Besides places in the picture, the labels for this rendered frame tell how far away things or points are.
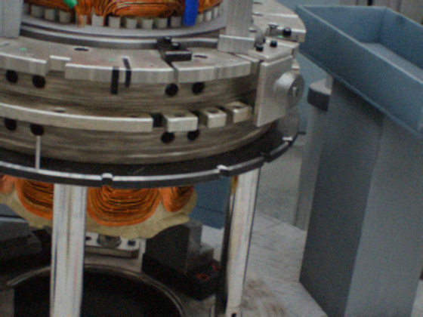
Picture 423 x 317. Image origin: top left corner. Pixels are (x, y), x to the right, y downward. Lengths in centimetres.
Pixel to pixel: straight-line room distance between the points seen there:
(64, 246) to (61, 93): 12
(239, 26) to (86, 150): 14
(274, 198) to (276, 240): 194
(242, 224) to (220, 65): 21
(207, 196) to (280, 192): 200
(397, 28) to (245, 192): 29
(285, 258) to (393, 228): 19
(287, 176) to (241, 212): 241
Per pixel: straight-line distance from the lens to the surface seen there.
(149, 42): 64
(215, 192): 107
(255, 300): 92
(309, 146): 119
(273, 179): 316
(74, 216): 66
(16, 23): 64
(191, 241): 89
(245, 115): 65
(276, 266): 102
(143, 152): 64
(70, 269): 68
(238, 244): 80
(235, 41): 65
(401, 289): 94
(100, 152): 64
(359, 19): 99
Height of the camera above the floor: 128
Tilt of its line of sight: 25 degrees down
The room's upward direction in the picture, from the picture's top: 6 degrees clockwise
